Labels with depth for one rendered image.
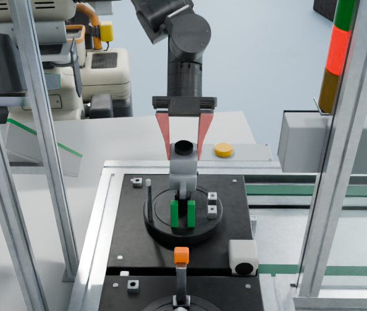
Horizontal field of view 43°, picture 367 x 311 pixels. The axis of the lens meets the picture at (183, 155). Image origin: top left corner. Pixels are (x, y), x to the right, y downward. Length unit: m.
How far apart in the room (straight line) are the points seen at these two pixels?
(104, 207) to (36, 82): 0.32
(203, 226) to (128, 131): 0.55
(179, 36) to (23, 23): 0.21
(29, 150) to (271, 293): 0.42
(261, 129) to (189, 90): 2.20
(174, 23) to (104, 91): 1.09
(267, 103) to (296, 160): 2.62
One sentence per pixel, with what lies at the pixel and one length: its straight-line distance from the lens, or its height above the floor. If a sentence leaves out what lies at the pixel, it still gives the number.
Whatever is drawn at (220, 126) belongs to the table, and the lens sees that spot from 1.29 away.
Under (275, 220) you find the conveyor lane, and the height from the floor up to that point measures 0.92.
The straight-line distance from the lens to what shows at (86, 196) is 1.06.
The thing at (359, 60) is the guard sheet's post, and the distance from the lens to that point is 0.52.
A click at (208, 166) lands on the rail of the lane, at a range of 0.97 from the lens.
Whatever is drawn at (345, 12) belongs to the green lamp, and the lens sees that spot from 0.53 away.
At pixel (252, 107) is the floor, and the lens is 3.15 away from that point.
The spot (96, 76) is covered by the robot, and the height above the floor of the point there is 0.80.
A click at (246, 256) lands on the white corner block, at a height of 0.99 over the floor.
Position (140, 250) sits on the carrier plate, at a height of 0.97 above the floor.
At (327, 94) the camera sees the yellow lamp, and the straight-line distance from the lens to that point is 0.57.
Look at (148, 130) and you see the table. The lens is 1.27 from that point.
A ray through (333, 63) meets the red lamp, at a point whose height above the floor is 1.32.
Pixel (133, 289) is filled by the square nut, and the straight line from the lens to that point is 0.72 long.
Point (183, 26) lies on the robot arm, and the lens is 0.68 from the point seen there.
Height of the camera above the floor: 1.54
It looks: 35 degrees down
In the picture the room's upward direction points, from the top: straight up
